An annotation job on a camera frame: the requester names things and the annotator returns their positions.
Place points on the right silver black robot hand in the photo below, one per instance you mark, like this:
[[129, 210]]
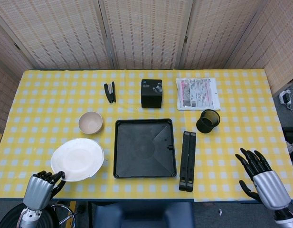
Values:
[[271, 190]]

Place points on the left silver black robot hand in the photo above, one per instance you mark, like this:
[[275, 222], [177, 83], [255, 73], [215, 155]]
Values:
[[38, 192]]

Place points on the white paper plate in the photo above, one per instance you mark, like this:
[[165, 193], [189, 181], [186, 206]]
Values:
[[77, 159]]

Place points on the beige bowl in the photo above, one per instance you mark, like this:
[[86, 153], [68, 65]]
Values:
[[90, 123]]

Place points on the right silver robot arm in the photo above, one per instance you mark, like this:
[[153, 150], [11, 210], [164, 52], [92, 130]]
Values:
[[285, 218]]

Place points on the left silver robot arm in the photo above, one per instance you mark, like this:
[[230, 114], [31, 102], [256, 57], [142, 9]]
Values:
[[28, 218]]

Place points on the black square tray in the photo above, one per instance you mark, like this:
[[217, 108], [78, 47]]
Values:
[[141, 149]]

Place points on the black round ribbed disc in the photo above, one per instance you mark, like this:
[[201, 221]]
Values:
[[8, 219]]

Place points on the black folded laptop stand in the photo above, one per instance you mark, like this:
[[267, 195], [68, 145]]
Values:
[[187, 161]]

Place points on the black mesh pen cup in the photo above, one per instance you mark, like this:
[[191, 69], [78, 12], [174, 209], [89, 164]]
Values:
[[205, 126]]

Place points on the yellow white checkered tablecloth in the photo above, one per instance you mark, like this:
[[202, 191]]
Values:
[[53, 99]]

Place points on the white power adapter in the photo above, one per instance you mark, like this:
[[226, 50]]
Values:
[[285, 97]]

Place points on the dark blue padded seat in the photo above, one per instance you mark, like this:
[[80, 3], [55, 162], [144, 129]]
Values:
[[141, 215]]

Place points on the clear plastic printed packet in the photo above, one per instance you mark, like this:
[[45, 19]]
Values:
[[198, 95]]

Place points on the black stapler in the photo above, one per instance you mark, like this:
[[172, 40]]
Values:
[[111, 95]]

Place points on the black cube box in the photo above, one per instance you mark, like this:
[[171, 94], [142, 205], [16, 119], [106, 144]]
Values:
[[151, 97]]

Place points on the woven folding screen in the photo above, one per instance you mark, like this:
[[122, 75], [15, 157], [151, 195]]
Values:
[[146, 33]]

